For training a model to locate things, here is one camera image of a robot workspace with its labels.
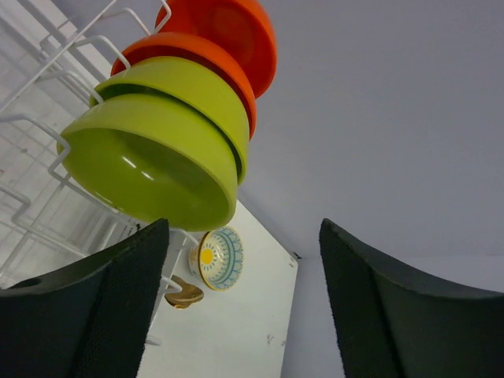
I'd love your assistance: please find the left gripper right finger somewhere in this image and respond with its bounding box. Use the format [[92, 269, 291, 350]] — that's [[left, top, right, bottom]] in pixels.
[[319, 219, 503, 377]]

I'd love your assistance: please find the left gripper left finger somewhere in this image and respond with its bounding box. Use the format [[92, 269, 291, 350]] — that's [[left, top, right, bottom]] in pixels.
[[1, 219, 169, 377]]

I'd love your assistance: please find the blue sun patterned bowl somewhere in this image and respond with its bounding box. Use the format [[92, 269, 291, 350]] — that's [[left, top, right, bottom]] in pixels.
[[187, 226, 244, 291]]

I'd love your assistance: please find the green bowl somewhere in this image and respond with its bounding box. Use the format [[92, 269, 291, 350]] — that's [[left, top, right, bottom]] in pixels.
[[89, 56, 252, 184], [61, 94, 237, 232]]

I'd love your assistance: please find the orange bowl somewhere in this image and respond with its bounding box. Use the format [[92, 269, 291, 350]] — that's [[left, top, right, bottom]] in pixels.
[[110, 32, 257, 138], [154, 0, 277, 98]]

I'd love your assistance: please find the gold spoon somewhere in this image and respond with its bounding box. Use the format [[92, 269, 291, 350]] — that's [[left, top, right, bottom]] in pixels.
[[164, 275, 204, 309]]

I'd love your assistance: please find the white wire dish rack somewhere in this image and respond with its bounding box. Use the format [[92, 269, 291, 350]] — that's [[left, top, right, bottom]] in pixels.
[[0, 0, 206, 347]]

